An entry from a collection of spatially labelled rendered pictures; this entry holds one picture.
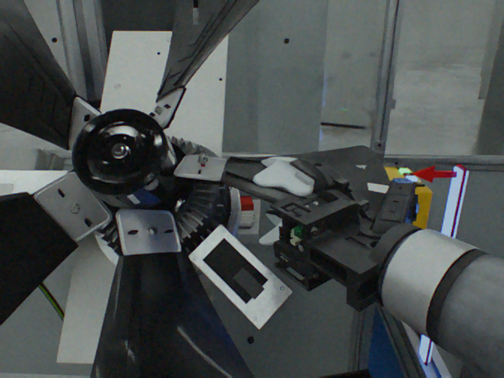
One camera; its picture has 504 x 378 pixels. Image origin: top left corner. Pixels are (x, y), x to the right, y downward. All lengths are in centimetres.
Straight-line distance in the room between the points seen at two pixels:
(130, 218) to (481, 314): 40
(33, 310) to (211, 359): 133
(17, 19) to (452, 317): 66
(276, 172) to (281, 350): 130
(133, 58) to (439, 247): 79
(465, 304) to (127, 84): 79
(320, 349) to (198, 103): 113
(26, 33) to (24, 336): 141
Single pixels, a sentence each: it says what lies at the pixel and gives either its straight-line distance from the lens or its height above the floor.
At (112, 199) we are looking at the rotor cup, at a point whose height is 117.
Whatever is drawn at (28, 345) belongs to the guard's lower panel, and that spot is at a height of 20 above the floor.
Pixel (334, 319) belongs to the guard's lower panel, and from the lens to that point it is 160.
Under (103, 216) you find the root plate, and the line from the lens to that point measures 60.
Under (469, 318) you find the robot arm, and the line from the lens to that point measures 30.
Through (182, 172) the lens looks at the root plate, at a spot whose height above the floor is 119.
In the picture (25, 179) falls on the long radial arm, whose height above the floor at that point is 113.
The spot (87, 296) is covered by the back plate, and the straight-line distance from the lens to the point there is 80.
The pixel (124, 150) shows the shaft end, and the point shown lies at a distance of 53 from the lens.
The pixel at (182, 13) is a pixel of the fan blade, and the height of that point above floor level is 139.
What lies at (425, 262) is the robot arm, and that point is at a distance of 31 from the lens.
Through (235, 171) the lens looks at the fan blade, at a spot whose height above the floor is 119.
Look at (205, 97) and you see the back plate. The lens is 87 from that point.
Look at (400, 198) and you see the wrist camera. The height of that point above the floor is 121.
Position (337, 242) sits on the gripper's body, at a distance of 35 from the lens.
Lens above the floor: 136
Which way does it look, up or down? 21 degrees down
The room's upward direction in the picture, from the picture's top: straight up
